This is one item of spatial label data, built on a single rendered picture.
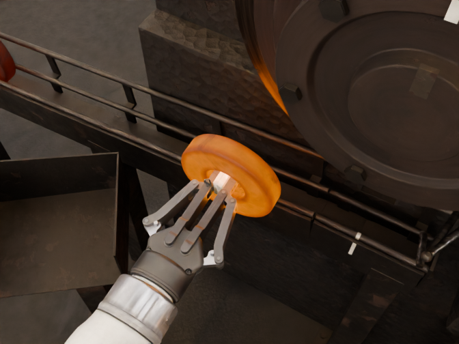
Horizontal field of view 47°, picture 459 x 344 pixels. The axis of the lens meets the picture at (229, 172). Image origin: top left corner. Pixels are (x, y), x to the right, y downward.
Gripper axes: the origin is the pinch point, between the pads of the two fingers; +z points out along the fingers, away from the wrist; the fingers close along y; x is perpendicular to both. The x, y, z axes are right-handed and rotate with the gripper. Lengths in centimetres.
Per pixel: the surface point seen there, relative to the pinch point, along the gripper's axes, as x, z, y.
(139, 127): -22.8, 12.1, -29.3
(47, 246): -23.6, -18.0, -29.4
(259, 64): 15.9, 7.5, 0.6
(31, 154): -85, 17, -92
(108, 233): -23.0, -10.7, -20.7
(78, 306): -83, -18, -43
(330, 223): -13.3, 6.2, 15.3
